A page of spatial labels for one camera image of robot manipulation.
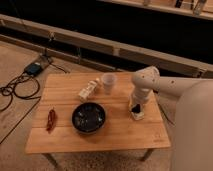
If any wooden folding table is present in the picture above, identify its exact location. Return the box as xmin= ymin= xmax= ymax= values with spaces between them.
xmin=25 ymin=72 xmax=170 ymax=154

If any red chili pepper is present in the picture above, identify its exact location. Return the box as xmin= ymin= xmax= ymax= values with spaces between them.
xmin=46 ymin=108 xmax=56 ymax=133

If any black eraser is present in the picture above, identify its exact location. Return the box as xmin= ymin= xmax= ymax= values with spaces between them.
xmin=131 ymin=104 xmax=141 ymax=114

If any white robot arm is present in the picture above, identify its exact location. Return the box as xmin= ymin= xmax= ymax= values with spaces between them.
xmin=129 ymin=66 xmax=213 ymax=171

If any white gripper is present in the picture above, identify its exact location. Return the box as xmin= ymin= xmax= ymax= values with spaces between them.
xmin=129 ymin=87 xmax=151 ymax=110

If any black floor cable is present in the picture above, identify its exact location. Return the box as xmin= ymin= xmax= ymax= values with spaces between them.
xmin=0 ymin=53 xmax=71 ymax=145

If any black power adapter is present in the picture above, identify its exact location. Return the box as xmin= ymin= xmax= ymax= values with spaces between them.
xmin=24 ymin=63 xmax=42 ymax=76

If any black bowl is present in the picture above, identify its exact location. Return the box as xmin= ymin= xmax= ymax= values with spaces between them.
xmin=72 ymin=102 xmax=106 ymax=134

